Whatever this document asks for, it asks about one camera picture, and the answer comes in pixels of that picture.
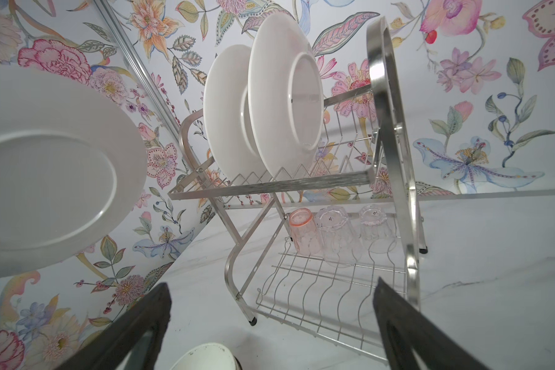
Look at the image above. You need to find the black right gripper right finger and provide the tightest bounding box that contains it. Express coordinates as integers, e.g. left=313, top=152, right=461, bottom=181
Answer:
left=372, top=278, right=486, bottom=369

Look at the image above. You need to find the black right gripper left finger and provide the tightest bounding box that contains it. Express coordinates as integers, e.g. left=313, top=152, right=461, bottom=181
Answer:
left=59, top=283, right=172, bottom=369

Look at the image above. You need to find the orange white bowl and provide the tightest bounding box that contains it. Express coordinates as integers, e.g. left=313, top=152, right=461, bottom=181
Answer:
left=171, top=342, right=242, bottom=370

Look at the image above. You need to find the two-tier metal dish rack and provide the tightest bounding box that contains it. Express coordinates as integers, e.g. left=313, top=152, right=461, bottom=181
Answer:
left=167, top=15, right=430, bottom=364

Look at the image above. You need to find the clear faceted glass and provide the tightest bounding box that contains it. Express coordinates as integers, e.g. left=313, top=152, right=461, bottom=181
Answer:
left=315, top=206, right=365, bottom=268

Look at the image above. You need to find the clear drinking glass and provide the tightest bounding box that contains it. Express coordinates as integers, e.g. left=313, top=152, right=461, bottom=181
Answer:
left=359, top=204, right=396, bottom=254

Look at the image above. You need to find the pink rimmed glass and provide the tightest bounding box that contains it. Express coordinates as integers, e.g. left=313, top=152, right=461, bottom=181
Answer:
left=288, top=208, right=322, bottom=256

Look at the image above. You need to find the white plate right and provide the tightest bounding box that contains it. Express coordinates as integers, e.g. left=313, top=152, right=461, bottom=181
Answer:
left=0, top=66, right=147, bottom=278

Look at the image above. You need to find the white plate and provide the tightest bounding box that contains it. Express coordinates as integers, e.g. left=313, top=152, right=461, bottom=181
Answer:
left=248, top=13, right=324, bottom=180
left=0, top=66, right=147, bottom=278
left=203, top=45, right=266, bottom=185

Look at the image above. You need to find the white plate left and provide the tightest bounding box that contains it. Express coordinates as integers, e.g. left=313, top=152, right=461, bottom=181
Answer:
left=203, top=45, right=266, bottom=185

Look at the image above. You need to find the white plate middle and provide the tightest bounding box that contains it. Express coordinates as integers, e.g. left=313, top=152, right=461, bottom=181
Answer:
left=248, top=13, right=324, bottom=180

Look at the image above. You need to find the aluminium corner frame post left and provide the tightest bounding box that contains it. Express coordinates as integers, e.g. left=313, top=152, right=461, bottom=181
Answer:
left=93, top=0, right=180, bottom=143

